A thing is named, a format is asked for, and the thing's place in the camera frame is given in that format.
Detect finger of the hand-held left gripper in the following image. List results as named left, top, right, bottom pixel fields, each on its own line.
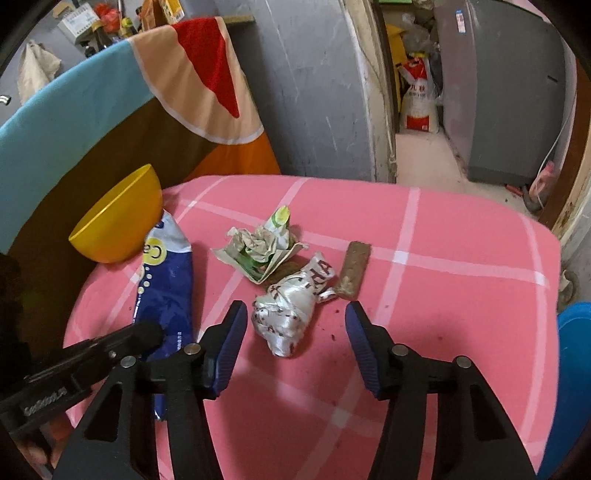
left=60, top=322, right=164, bottom=370

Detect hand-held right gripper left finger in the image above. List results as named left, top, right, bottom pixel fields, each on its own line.
left=55, top=300, right=247, bottom=480

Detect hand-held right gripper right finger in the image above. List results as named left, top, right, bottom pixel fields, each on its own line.
left=345, top=301, right=550, bottom=480

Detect blue snack packet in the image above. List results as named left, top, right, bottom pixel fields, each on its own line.
left=131, top=210, right=195, bottom=421

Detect silver white wrapper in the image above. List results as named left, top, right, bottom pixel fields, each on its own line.
left=252, top=251, right=338, bottom=358

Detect brown wrapper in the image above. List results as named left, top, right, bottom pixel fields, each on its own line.
left=333, top=241, right=371, bottom=297

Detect green white wrapper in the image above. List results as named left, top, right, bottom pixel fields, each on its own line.
left=211, top=205, right=309, bottom=284

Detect blue plastic bucket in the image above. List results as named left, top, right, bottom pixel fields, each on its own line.
left=538, top=302, right=591, bottom=480

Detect person's left hand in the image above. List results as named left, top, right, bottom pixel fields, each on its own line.
left=22, top=427, right=75, bottom=468

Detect pink checked tablecloth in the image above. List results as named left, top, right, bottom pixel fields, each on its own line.
left=62, top=174, right=561, bottom=480

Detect yellow plastic bowl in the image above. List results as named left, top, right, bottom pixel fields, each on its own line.
left=68, top=164, right=163, bottom=264

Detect blue brown striped towel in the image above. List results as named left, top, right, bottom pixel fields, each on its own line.
left=0, top=16, right=282, bottom=254

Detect pink slipper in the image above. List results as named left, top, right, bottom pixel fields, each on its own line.
left=530, top=161, right=556, bottom=195

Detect white red rice bag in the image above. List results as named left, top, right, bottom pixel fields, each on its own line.
left=398, top=55, right=441, bottom=134

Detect beige hanging cloth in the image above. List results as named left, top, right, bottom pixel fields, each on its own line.
left=17, top=41, right=63, bottom=104

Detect grey refrigerator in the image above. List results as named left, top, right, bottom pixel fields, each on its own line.
left=434, top=0, right=570, bottom=185

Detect yellow plastic bag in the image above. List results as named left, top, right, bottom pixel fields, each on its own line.
left=385, top=25, right=407, bottom=107

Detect dark sauce bottle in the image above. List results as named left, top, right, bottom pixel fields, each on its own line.
left=92, top=21, right=114, bottom=49

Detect orange seasoning packet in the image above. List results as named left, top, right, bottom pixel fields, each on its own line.
left=141, top=0, right=185, bottom=28

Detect white power cable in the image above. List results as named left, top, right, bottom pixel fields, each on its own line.
left=538, top=102, right=572, bottom=172

